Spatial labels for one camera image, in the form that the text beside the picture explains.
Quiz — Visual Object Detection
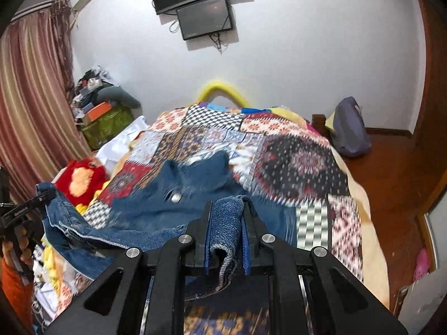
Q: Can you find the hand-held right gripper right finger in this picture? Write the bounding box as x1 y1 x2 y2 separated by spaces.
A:
241 202 409 335

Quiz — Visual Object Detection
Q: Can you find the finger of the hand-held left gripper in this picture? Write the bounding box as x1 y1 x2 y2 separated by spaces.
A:
0 188 58 231

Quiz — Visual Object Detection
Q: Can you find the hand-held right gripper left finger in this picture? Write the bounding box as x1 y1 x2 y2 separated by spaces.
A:
45 200 214 335

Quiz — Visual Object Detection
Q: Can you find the blue denim jacket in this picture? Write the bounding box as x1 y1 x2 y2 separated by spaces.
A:
37 150 298 294

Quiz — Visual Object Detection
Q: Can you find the person's left forearm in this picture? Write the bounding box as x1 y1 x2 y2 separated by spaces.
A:
0 256 37 329

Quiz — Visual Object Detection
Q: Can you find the person's left hand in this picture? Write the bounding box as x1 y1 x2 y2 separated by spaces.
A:
1 226 35 270

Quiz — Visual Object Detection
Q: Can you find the red plush toy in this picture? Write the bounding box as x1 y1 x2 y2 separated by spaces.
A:
54 158 110 206

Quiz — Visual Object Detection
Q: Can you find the patchwork printed blanket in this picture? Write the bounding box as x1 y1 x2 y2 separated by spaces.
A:
52 103 365 335

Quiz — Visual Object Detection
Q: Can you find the striped pink curtain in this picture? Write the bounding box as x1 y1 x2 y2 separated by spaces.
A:
0 0 93 204

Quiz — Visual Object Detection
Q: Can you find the green patterned box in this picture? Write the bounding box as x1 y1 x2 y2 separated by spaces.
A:
80 106 135 151

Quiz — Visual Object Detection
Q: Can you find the white cloth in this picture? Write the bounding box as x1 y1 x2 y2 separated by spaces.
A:
96 115 151 176

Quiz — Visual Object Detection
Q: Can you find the orange box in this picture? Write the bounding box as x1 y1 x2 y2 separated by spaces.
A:
85 101 113 121

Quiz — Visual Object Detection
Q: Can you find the pile of clutter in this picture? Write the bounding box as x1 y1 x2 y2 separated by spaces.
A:
71 65 120 120

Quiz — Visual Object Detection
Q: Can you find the yellow padded headboard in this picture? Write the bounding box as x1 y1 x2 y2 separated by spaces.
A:
196 80 253 108

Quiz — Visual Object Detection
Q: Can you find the grey backpack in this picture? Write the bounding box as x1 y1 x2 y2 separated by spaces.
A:
331 97 372 158

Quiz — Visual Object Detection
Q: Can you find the pink bag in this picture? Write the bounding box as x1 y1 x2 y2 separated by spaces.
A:
414 248 430 282

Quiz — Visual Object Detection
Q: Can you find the white door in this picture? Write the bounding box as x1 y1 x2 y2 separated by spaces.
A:
397 199 447 335

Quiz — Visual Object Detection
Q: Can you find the small black monitor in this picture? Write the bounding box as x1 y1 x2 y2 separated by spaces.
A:
175 0 235 41

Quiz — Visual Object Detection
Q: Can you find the wooden bed post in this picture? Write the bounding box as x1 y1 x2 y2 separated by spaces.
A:
312 114 327 137

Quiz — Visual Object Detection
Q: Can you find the white curtain rail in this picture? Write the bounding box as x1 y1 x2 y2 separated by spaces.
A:
13 0 71 19

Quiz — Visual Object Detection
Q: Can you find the wooden door frame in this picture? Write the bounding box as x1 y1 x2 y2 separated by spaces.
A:
401 0 447 271

